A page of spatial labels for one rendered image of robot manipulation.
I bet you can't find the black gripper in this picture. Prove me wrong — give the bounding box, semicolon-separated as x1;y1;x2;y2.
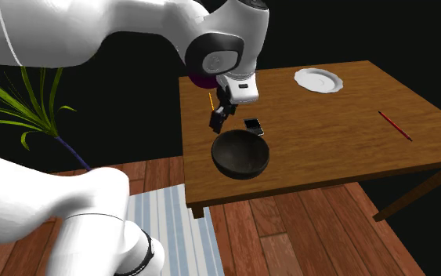
208;85;239;135

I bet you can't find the black mobile phone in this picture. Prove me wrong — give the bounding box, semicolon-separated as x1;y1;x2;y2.
243;118;266;137

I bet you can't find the black bowl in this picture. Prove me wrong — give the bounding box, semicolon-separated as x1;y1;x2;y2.
211;129;271;181

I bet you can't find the purple round object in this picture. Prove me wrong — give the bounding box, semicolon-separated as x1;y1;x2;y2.
187;70;219;90

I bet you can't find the brown wooden table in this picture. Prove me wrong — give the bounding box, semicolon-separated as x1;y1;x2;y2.
178;60;441;223

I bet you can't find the white plate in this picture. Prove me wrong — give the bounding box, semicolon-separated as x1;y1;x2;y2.
293;67;345;95

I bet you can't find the blue white striped rug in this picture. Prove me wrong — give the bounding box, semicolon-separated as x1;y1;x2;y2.
125;183;226;276

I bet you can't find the red pencil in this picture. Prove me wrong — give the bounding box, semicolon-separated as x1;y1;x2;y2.
378;110;414;143

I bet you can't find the green plant with purple stem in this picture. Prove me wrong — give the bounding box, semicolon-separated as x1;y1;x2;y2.
0;66;92;173

